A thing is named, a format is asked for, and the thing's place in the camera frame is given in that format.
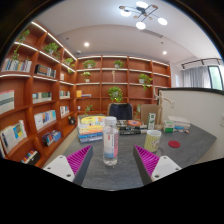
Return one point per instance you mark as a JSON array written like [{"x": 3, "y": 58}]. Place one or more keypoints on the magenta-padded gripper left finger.
[{"x": 63, "y": 166}]

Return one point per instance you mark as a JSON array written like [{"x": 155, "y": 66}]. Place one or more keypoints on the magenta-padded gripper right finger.
[{"x": 160, "y": 166}]

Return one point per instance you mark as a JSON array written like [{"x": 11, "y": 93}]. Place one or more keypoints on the clear plastic water bottle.
[{"x": 110, "y": 143}]

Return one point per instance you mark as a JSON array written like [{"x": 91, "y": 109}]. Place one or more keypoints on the yellow striped white mug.
[{"x": 152, "y": 141}]

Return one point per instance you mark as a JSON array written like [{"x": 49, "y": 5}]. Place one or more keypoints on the flat round red coaster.
[{"x": 174, "y": 144}]

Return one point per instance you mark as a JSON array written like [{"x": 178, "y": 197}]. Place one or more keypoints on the small green white box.
[{"x": 168, "y": 126}]

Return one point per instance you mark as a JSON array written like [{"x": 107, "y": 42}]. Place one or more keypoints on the tall green white carton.
[{"x": 151, "y": 121}]

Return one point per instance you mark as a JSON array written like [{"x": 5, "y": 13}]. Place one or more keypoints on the stack of colourful books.
[{"x": 90, "y": 128}]

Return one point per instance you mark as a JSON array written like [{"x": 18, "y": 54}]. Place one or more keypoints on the stack of white boxes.
[{"x": 180, "y": 121}]

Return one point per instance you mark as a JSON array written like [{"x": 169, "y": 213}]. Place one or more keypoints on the wooden artist mannequin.
[{"x": 160, "y": 110}]

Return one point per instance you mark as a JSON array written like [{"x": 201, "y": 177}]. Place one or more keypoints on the tan chair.
[{"x": 148, "y": 110}]

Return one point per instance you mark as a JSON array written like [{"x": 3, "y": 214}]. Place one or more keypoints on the chair with dark jacket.
[{"x": 120, "y": 111}]

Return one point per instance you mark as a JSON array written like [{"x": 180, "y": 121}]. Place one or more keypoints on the wooden shelf unit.
[{"x": 50, "y": 100}]

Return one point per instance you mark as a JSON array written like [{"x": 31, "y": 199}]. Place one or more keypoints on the grey window curtain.
[{"x": 196, "y": 76}]

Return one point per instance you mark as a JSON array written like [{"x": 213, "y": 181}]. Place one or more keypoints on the window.
[{"x": 216, "y": 77}]

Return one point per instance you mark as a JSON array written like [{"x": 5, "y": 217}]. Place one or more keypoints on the black ceiling track light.
[{"x": 201, "y": 60}]

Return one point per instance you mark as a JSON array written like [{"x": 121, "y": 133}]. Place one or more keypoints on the recessed ceiling light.
[
  {"x": 164, "y": 52},
  {"x": 86, "y": 44}
]

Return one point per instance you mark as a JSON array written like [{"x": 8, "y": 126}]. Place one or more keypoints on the branched ceiling lamp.
[{"x": 143, "y": 13}]

